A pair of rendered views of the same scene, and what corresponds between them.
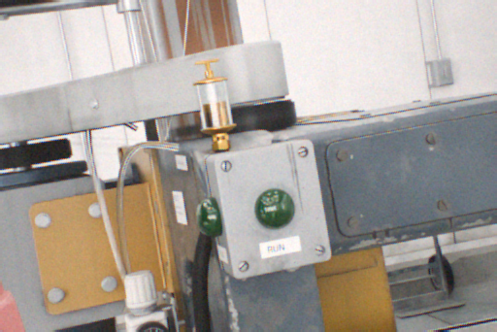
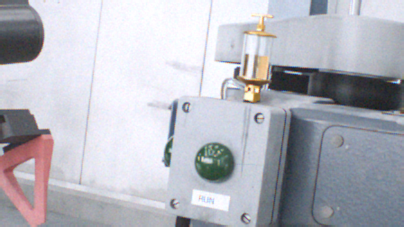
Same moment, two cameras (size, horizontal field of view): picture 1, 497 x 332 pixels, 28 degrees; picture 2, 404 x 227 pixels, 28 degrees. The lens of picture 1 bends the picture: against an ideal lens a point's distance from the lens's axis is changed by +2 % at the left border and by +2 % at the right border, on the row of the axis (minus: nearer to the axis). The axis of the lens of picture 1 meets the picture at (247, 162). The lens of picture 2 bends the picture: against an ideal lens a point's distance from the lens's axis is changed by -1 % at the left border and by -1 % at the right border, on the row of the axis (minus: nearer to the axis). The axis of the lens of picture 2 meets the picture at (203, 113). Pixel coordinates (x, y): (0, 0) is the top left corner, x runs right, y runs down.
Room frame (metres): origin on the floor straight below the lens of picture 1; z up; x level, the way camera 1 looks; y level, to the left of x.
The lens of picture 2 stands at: (0.21, -0.37, 1.35)
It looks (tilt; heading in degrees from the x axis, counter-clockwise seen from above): 3 degrees down; 38
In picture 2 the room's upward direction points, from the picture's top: 7 degrees clockwise
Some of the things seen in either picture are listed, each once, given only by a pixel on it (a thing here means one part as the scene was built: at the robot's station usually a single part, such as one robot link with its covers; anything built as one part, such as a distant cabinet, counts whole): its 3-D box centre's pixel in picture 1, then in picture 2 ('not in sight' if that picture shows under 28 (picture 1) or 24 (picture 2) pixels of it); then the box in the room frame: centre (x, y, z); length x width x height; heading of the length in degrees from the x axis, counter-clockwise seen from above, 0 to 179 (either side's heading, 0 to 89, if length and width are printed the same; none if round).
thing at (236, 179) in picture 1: (265, 207); (228, 160); (0.71, -0.01, 1.29); 0.08 x 0.05 x 0.09; 103
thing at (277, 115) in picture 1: (248, 119); (355, 91); (0.90, -0.01, 1.35); 0.09 x 0.09 x 0.03
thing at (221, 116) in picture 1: (214, 104); (257, 57); (0.77, 0.02, 1.37); 0.03 x 0.02 x 0.03; 103
